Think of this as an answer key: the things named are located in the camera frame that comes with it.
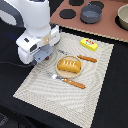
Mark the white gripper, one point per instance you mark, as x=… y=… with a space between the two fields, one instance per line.
x=37 y=49

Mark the orange bread loaf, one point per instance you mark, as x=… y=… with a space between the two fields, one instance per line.
x=69 y=65

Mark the yellow butter box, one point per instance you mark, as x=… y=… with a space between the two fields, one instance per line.
x=89 y=44

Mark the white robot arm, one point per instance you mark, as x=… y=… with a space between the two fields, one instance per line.
x=39 y=37

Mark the beige woven placemat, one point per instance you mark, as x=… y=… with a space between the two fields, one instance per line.
x=59 y=98

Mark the grey pan on stove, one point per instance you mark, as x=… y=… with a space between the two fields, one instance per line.
x=91 y=14

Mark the pink stove board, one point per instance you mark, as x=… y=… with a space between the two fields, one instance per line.
x=106 y=27

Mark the beige bowl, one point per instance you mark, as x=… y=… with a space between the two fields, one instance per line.
x=123 y=16

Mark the fork with wooden handle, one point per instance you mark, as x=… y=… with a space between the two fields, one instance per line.
x=66 y=80

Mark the knife with wooden handle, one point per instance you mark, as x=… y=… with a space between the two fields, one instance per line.
x=79 y=56

